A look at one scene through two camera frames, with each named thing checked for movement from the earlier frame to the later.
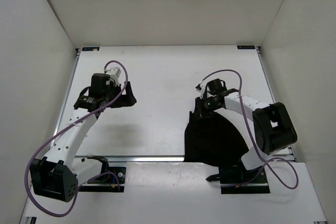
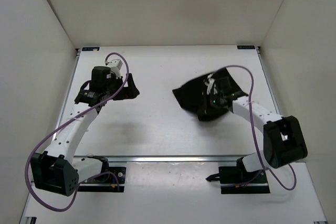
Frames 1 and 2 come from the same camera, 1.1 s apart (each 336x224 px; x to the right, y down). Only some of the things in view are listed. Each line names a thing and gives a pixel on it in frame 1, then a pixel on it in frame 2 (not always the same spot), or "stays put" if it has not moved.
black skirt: x=213 y=138 -> x=210 y=96
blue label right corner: x=246 y=47 stays put
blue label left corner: x=90 y=49 stays put
